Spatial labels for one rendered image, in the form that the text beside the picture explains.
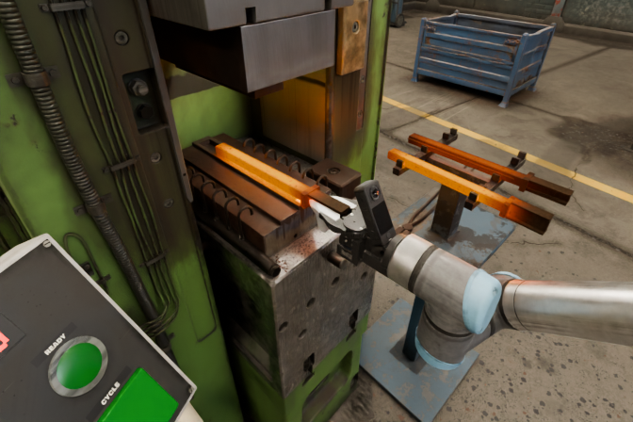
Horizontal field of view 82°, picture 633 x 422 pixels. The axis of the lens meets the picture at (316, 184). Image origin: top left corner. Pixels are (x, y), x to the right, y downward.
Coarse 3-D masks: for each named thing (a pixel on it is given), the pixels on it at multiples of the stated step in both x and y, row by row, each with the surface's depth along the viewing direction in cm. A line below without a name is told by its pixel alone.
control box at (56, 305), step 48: (48, 240) 39; (0, 288) 35; (48, 288) 38; (96, 288) 42; (48, 336) 37; (96, 336) 41; (144, 336) 45; (0, 384) 33; (48, 384) 36; (96, 384) 40; (192, 384) 49
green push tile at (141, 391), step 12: (144, 372) 44; (132, 384) 42; (144, 384) 43; (156, 384) 44; (120, 396) 41; (132, 396) 42; (144, 396) 43; (156, 396) 44; (168, 396) 45; (108, 408) 40; (120, 408) 40; (132, 408) 41; (144, 408) 42; (156, 408) 44; (168, 408) 45; (108, 420) 39; (120, 420) 40; (132, 420) 41; (144, 420) 42; (156, 420) 43; (168, 420) 44
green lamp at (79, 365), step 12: (72, 348) 38; (84, 348) 39; (96, 348) 40; (60, 360) 37; (72, 360) 38; (84, 360) 39; (96, 360) 40; (60, 372) 37; (72, 372) 38; (84, 372) 39; (96, 372) 40; (72, 384) 38; (84, 384) 39
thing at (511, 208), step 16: (416, 160) 98; (432, 176) 94; (448, 176) 91; (464, 192) 88; (480, 192) 86; (496, 208) 84; (512, 208) 82; (528, 208) 79; (528, 224) 80; (544, 224) 78
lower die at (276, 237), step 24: (192, 144) 101; (240, 144) 101; (216, 168) 91; (240, 168) 89; (288, 168) 91; (240, 192) 82; (264, 192) 82; (240, 216) 77; (264, 216) 77; (288, 216) 75; (312, 216) 82; (264, 240) 72; (288, 240) 79
